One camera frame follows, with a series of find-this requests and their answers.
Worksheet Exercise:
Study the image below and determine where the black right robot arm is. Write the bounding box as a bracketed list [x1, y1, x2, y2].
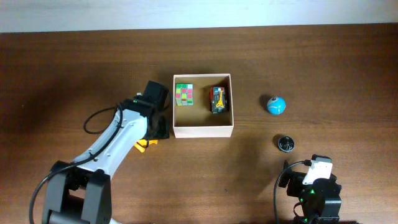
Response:
[278, 170, 342, 224]

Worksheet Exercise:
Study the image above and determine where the black round cap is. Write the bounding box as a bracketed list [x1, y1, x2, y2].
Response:
[277, 136, 295, 152]

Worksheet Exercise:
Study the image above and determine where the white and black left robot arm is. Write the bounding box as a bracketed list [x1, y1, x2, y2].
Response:
[37, 81, 169, 224]

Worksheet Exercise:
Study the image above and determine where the beige cardboard box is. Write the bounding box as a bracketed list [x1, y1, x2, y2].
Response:
[172, 73, 234, 138]

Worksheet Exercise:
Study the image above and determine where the red toy fire truck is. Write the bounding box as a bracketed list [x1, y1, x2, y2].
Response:
[210, 86, 228, 114]

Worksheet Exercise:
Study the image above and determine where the colourful puzzle cube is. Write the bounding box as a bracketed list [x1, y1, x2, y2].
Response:
[175, 83, 193, 106]

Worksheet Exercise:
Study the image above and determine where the yellow toy dog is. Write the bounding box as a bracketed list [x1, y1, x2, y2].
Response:
[134, 139, 158, 153]

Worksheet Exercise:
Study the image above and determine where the blue and white ball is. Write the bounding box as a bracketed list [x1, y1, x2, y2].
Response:
[267, 96, 286, 115]

